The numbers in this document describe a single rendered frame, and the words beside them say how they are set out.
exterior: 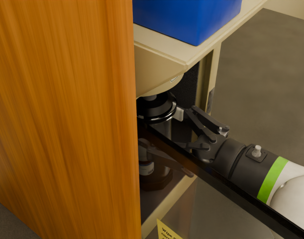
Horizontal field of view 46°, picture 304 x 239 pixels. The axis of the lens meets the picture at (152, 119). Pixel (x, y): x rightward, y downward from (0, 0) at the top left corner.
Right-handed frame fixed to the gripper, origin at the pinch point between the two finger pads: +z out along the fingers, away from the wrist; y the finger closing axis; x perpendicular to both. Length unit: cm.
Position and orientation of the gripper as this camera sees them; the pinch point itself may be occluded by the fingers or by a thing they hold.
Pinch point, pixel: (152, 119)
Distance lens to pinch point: 75.1
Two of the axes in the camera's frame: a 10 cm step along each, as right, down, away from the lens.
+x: 0.1, 7.4, 6.8
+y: -6.1, 5.4, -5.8
